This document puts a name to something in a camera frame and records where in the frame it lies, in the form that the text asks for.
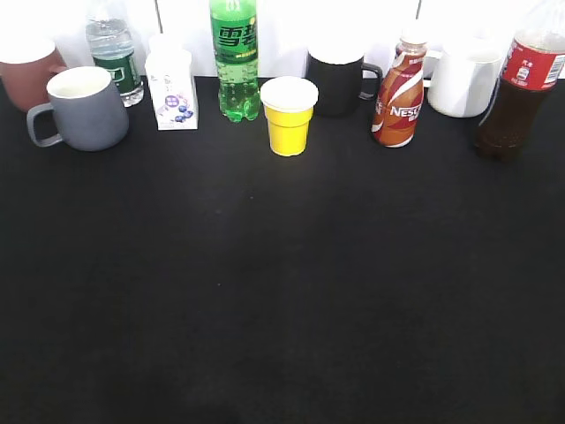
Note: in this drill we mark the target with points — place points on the maroon mug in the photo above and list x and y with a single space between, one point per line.
27 65

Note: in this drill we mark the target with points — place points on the coca-cola bottle red label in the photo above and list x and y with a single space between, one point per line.
531 69

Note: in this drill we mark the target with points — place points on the black mug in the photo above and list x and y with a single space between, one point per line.
337 69

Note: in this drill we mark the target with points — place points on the white blueberry milk carton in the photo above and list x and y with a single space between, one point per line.
171 83

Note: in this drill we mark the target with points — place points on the clear water bottle green label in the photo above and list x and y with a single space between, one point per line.
111 47

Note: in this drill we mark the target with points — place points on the yellow paper cup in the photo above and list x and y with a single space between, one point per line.
288 103

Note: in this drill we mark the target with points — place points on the brown nescafe bottle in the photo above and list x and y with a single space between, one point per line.
401 92

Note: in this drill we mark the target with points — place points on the white mug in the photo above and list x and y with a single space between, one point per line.
463 77

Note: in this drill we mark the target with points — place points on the grey mug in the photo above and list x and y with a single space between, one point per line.
88 111

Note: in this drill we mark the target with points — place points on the green sprite bottle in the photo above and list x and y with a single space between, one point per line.
236 48

